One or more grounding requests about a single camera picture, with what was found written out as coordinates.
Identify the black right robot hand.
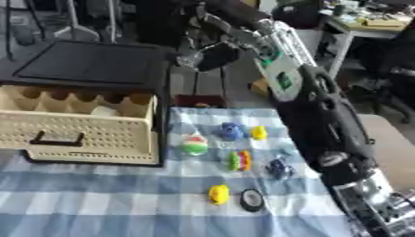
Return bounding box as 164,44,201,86
173,40,246,72

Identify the white object in drawer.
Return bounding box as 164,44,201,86
89,106,122,118

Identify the pale compartment drawer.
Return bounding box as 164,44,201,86
0,84,162,165

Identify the dark red box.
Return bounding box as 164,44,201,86
173,94,229,109

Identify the tan cardboard box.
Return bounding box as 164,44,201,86
247,77,272,98

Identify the blue soft toy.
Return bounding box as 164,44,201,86
215,121,250,142

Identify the small yellow toy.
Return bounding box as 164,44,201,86
249,125,270,141

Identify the green red white toy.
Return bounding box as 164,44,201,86
178,131,211,157

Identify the green orange striped toy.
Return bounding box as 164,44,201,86
225,149,253,172

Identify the black cabinet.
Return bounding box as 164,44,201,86
0,40,174,168

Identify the dark blue toy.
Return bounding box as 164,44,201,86
264,156,296,181

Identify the white tripod stand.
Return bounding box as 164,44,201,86
52,0,120,44

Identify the yellow duck toy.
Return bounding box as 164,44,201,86
207,184,231,206

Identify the grey desk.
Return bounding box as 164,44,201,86
321,12,415,80

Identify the black tape roll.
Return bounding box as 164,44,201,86
238,188,266,213

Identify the black office chair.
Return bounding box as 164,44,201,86
345,27,415,124

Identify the black drawer handle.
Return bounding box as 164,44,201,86
27,131,86,147

